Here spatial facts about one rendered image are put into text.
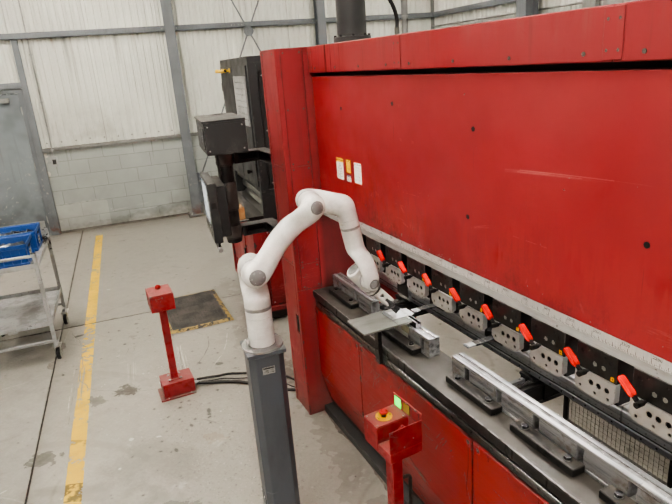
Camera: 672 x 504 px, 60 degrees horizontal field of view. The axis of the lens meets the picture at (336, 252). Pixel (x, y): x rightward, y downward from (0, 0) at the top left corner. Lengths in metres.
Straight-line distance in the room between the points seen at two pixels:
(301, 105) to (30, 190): 6.86
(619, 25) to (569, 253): 0.65
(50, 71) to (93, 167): 1.46
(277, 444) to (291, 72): 1.95
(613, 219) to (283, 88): 2.08
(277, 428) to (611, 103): 1.98
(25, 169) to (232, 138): 6.54
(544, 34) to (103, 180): 8.39
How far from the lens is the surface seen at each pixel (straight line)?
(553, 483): 2.13
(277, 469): 2.98
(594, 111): 1.77
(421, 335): 2.77
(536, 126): 1.92
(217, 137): 3.40
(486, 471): 2.44
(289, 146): 3.36
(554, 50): 1.84
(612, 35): 1.71
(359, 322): 2.84
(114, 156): 9.62
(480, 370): 2.50
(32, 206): 9.78
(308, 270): 3.55
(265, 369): 2.68
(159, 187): 9.70
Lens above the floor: 2.21
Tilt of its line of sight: 18 degrees down
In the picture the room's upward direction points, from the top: 4 degrees counter-clockwise
